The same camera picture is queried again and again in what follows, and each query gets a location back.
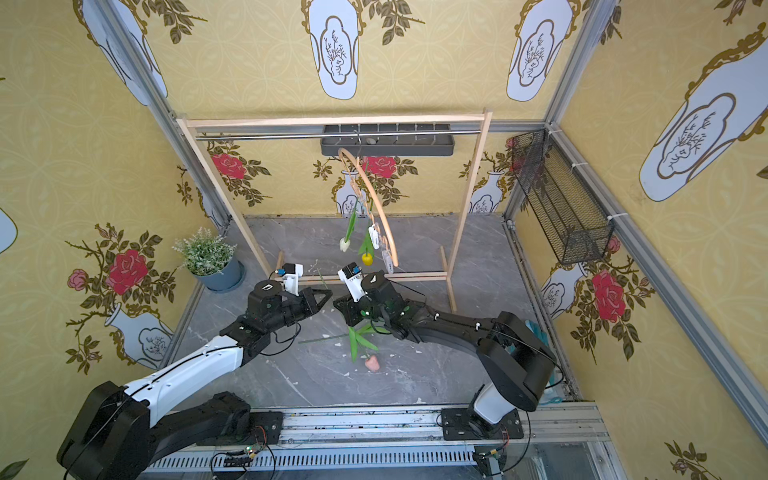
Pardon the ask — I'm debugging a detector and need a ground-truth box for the dark grey plastic tray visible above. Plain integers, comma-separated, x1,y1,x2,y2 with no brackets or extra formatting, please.
320,123,456,158

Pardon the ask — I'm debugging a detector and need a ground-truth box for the yellow tulip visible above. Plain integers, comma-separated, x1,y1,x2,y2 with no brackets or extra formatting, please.
358,226,376,266

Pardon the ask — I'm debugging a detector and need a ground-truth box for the potted green plant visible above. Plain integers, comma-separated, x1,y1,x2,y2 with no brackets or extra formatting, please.
173,227,245,294

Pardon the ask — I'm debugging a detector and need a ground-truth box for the pink tulip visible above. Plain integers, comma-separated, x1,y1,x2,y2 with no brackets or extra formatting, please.
298,272,383,373

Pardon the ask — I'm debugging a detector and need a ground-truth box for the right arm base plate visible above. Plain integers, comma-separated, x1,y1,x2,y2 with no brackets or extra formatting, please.
436,407,524,441

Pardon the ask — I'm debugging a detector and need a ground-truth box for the white clothes peg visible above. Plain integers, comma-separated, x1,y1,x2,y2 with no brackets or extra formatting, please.
368,224,381,250

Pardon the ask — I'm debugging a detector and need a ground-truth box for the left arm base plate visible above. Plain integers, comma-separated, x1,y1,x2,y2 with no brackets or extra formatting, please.
196,411,284,446

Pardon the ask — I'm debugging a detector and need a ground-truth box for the aluminium mounting rail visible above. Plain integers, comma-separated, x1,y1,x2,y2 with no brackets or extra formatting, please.
135,402,627,479

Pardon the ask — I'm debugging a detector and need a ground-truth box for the orange curved clip hanger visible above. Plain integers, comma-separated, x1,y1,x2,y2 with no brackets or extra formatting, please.
338,148,398,265

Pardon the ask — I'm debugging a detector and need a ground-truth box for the black wire mesh basket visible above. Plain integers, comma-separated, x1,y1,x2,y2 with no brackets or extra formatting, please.
511,130,614,265

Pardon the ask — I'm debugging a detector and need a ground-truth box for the small circuit board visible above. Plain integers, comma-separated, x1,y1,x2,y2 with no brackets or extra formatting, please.
222,447,261,469

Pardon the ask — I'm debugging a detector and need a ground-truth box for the white tulip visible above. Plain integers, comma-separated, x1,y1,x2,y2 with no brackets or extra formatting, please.
339,200,360,252

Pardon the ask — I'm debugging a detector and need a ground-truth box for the grey clothes peg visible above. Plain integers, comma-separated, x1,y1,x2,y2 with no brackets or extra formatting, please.
381,250,394,274

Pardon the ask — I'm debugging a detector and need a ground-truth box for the blue tulip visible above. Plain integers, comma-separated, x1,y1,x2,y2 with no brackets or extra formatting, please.
357,323,391,335

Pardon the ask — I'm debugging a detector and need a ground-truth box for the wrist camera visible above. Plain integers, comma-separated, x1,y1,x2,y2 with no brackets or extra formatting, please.
276,263,304,296
338,262,365,302

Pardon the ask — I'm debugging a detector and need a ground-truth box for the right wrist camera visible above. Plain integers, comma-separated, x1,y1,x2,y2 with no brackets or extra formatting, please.
338,262,365,302

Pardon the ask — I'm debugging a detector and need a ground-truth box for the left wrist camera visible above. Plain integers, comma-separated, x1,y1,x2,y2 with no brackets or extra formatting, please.
276,263,304,296

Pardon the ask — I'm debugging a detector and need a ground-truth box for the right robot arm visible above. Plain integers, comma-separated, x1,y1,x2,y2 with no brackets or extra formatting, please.
334,263,559,439

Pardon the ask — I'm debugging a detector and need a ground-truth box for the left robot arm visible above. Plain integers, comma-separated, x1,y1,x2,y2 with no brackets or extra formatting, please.
57,280,333,479

